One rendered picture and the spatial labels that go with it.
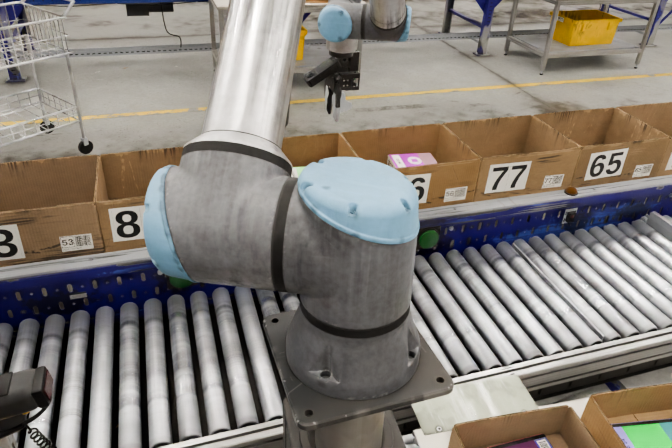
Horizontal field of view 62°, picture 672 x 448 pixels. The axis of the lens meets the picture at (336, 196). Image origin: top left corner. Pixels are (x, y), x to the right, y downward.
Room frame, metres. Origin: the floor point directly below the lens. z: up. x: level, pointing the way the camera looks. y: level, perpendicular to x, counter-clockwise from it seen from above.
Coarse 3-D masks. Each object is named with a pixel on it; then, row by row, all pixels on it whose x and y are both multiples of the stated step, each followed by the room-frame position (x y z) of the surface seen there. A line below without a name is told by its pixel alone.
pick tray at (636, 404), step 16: (592, 400) 0.87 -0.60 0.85; (608, 400) 0.89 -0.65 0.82; (624, 400) 0.90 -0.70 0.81; (640, 400) 0.91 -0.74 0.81; (656, 400) 0.92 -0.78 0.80; (592, 416) 0.85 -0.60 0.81; (608, 416) 0.89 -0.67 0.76; (624, 416) 0.90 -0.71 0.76; (640, 416) 0.90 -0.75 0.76; (656, 416) 0.90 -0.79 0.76; (592, 432) 0.83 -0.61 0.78; (608, 432) 0.80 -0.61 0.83
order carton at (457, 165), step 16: (384, 128) 1.84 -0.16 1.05; (400, 128) 1.86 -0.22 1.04; (416, 128) 1.88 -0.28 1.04; (432, 128) 1.90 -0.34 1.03; (352, 144) 1.80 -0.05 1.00; (368, 144) 1.82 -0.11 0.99; (384, 144) 1.84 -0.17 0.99; (400, 144) 1.87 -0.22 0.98; (416, 144) 1.89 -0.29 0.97; (432, 144) 1.91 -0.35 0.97; (448, 144) 1.84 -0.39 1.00; (464, 144) 1.75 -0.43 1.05; (384, 160) 1.85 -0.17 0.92; (448, 160) 1.83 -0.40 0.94; (464, 160) 1.62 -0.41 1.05; (432, 176) 1.59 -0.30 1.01; (448, 176) 1.61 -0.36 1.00; (464, 176) 1.63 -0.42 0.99; (432, 192) 1.59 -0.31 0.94
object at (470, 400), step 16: (464, 384) 0.98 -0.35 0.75; (480, 384) 0.98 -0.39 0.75; (496, 384) 0.98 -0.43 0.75; (512, 384) 0.98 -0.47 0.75; (432, 400) 0.92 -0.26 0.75; (448, 400) 0.92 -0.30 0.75; (464, 400) 0.93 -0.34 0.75; (480, 400) 0.93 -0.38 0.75; (496, 400) 0.93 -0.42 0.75; (512, 400) 0.93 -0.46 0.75; (528, 400) 0.94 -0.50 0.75; (416, 416) 0.87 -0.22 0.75; (432, 416) 0.88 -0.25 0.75; (448, 416) 0.88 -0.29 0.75; (464, 416) 0.88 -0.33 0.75; (480, 416) 0.88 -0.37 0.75
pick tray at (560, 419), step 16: (496, 416) 0.81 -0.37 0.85; (512, 416) 0.81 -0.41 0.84; (528, 416) 0.82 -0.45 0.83; (544, 416) 0.83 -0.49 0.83; (560, 416) 0.84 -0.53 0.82; (576, 416) 0.82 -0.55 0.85; (464, 432) 0.79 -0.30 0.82; (480, 432) 0.80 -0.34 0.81; (496, 432) 0.81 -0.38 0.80; (512, 432) 0.82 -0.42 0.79; (528, 432) 0.83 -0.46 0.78; (544, 432) 0.84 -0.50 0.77; (560, 432) 0.84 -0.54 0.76; (576, 432) 0.80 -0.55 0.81
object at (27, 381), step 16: (32, 368) 0.67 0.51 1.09; (0, 384) 0.63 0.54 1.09; (16, 384) 0.63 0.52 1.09; (32, 384) 0.63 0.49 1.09; (48, 384) 0.65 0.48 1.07; (0, 400) 0.60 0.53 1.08; (16, 400) 0.61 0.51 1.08; (32, 400) 0.62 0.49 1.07; (48, 400) 0.63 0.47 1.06; (0, 416) 0.60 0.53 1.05; (16, 416) 0.62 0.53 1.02; (0, 432) 0.61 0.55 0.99
